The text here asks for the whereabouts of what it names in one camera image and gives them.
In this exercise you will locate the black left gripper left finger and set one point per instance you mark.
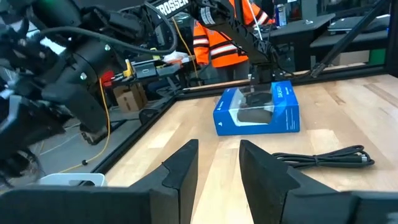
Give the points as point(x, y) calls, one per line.
point(177, 186)

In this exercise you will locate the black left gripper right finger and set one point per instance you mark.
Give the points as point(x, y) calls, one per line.
point(267, 186)

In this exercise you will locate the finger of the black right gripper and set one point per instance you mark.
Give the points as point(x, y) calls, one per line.
point(84, 105)

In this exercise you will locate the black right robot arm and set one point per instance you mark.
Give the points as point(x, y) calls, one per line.
point(236, 34)

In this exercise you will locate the brown cardboard box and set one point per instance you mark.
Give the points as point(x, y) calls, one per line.
point(130, 98)

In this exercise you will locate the grey electronic devices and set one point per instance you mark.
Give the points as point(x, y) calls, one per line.
point(152, 70)

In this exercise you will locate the blue game controller box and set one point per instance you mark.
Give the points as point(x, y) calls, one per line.
point(286, 118)

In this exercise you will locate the white plastic bin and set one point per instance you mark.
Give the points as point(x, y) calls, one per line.
point(56, 179)

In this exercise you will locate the person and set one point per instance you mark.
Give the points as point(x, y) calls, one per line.
point(224, 49)

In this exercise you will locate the beige cardboard box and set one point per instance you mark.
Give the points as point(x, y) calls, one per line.
point(349, 58)

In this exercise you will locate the black desk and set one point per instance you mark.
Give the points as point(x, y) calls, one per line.
point(295, 34)

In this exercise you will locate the green box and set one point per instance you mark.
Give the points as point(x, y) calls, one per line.
point(377, 56)

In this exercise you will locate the white spray bottle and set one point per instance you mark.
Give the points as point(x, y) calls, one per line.
point(280, 14)

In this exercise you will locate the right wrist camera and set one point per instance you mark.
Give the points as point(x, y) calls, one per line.
point(28, 127)

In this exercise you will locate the black aluminium table frame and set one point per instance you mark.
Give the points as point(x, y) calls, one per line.
point(140, 133)

